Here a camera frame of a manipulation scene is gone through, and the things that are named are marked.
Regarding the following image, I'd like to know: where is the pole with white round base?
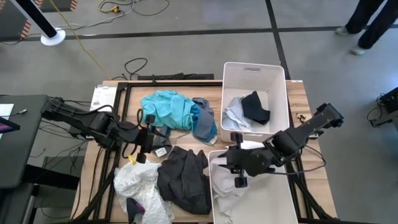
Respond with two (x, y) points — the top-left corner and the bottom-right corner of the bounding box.
(11, 0), (67, 47)

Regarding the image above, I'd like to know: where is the grey cable plug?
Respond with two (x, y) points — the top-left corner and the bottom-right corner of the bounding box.
(9, 108), (29, 118)

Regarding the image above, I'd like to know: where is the dark purple garment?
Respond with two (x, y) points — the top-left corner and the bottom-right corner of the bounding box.
(126, 197), (146, 224)

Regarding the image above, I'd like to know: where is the person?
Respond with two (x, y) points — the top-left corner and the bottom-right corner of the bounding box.
(335, 0), (398, 56)

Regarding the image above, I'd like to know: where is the black looped floor cable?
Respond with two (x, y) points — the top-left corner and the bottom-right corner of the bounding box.
(111, 57), (149, 81)

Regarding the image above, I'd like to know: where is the black equipment with cables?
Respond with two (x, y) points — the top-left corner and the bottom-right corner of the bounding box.
(366, 86), (398, 128)

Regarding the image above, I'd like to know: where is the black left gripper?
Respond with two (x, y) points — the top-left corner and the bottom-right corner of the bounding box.
(129, 113), (167, 164)

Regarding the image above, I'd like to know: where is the white crinkled garment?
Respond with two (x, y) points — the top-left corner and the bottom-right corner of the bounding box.
(113, 160), (175, 224)

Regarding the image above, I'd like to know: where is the black aluminium table frame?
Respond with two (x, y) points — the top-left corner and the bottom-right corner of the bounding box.
(73, 80), (340, 224)

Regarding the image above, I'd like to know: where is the smooth white garment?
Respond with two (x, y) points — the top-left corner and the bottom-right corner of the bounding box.
(210, 140), (266, 224)

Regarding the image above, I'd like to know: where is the tablet screen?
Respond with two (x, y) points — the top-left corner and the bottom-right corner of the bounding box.
(0, 116), (21, 134)

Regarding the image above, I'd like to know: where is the slate blue garment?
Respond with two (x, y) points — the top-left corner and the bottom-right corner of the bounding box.
(191, 97), (218, 144)

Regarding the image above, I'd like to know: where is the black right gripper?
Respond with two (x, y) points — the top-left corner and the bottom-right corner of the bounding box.
(217, 132), (276, 189)

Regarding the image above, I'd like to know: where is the pale grey-blue garment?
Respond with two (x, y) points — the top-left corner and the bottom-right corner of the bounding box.
(222, 96), (254, 132)

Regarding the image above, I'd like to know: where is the white sheet on desk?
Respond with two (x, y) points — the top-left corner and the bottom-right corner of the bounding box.
(0, 103), (15, 121)

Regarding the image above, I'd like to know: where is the grey floor cable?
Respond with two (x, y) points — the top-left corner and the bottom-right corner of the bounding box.
(55, 0), (170, 30)

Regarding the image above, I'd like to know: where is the black desk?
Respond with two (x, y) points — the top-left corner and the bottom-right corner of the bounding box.
(0, 94), (49, 190)

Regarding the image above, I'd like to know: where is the light teal garment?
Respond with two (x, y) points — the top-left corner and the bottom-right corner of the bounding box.
(139, 90), (201, 131)

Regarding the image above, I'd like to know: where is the small black garment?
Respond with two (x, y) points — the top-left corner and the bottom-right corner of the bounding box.
(241, 90), (271, 126)

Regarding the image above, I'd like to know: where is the coiled yellow cord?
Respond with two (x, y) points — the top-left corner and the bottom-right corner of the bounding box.
(98, 0), (122, 14)

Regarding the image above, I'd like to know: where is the white paper sheet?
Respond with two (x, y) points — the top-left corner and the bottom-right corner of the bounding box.
(89, 85), (118, 113)

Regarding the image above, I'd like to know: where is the white lattice plastic bin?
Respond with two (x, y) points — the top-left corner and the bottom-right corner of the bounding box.
(207, 148), (299, 224)
(220, 61), (290, 144)

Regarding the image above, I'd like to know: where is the black mat with hazard stripes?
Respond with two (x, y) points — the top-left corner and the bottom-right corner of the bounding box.
(35, 0), (78, 13)
(0, 0), (34, 43)

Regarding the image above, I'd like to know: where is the black power strip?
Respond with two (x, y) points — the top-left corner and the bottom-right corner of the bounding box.
(137, 73), (215, 81)

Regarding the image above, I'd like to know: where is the long yellow cable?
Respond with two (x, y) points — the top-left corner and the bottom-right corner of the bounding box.
(49, 0), (109, 77)

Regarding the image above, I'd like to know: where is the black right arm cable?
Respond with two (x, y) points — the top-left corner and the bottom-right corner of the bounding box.
(273, 144), (326, 175)

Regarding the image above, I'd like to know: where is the dark teal garment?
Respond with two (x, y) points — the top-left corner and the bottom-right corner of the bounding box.
(189, 104), (218, 146)

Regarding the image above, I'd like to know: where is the large black garment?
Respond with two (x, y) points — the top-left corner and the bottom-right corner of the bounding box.
(157, 146), (212, 215)

